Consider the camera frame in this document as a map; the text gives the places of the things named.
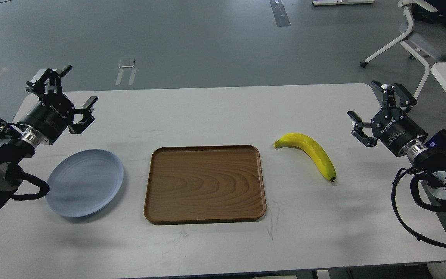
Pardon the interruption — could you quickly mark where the white shoe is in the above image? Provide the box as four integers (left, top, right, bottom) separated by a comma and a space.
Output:
426, 262, 446, 279

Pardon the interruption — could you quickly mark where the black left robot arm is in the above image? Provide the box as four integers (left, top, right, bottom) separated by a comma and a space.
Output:
0, 65, 97, 210

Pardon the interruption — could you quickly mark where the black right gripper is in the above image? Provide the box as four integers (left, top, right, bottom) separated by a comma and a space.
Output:
347, 81, 428, 157

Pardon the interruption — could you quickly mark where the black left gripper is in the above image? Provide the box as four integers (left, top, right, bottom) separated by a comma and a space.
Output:
17, 65, 98, 145

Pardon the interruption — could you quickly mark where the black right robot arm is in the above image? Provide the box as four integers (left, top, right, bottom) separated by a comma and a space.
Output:
347, 81, 446, 212

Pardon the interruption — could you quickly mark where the yellow banana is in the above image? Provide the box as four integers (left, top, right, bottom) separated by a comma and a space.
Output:
274, 133, 337, 182

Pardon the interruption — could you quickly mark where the brown wooden tray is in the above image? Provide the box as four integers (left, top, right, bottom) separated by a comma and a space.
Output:
143, 145, 267, 226

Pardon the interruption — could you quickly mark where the white office chair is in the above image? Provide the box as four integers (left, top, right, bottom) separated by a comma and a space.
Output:
360, 0, 446, 98

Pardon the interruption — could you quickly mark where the light blue plate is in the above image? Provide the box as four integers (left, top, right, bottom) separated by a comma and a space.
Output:
46, 149, 124, 218

